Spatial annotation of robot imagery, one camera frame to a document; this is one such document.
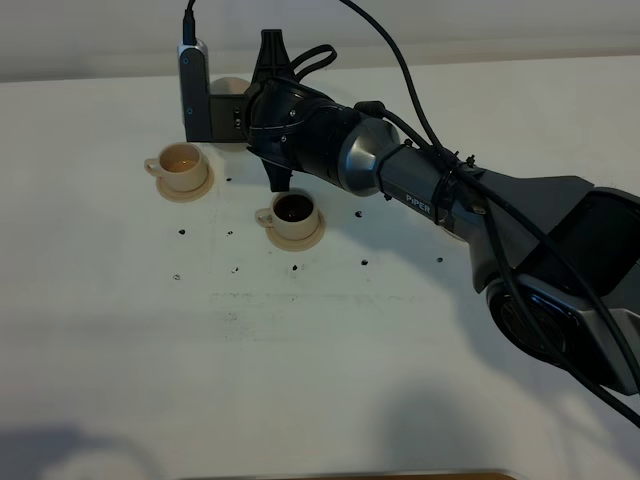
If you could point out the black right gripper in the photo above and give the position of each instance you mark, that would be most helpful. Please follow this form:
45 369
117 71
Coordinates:
289 126

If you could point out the beige ceramic teapot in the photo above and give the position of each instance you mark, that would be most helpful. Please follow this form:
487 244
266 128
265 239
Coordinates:
229 85

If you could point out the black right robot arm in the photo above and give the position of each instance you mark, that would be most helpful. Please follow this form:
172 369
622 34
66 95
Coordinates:
557 257

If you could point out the beige teapot saucer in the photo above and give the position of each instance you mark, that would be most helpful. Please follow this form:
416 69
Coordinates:
453 234

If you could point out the beige middle teacup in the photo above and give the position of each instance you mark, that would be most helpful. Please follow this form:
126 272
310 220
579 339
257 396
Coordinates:
292 215

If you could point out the beige teacup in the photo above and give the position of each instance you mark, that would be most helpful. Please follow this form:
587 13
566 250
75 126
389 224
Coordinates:
292 215
181 166

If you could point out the beige left teacup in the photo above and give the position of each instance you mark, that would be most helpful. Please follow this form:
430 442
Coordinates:
181 166

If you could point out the beige middle cup saucer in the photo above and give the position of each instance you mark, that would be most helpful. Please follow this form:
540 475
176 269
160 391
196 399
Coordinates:
297 245

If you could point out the beige cup saucer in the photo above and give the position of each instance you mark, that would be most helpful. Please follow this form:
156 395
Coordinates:
189 196
297 245

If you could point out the beige left cup saucer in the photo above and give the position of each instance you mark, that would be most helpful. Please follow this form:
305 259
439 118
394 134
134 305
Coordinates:
189 196

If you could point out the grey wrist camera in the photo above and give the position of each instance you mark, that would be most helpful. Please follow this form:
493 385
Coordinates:
207 117

